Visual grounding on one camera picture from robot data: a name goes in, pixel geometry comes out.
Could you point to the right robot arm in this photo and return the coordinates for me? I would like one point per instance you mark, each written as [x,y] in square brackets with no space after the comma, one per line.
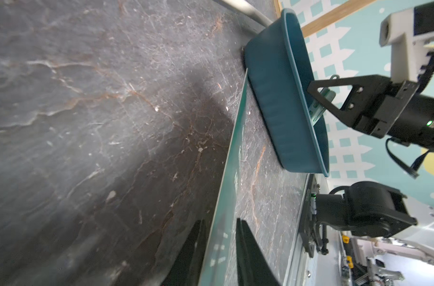
[366,209]

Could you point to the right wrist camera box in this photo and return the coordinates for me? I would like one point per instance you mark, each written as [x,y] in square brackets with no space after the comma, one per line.
[408,33]

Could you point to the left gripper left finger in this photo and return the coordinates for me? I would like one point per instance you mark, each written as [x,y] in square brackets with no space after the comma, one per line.
[187,267]

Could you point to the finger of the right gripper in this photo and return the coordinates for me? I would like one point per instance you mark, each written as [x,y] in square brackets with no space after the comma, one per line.
[357,102]

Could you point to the wooden postcard rack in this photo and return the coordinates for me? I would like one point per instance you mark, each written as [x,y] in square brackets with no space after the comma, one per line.
[337,14]

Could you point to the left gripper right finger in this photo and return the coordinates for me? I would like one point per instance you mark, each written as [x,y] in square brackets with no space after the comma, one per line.
[252,267]

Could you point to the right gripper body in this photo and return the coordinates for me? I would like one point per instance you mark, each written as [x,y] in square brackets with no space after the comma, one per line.
[381,116]

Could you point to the teal plastic tray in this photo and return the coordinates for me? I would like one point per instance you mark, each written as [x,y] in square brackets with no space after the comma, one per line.
[279,71]

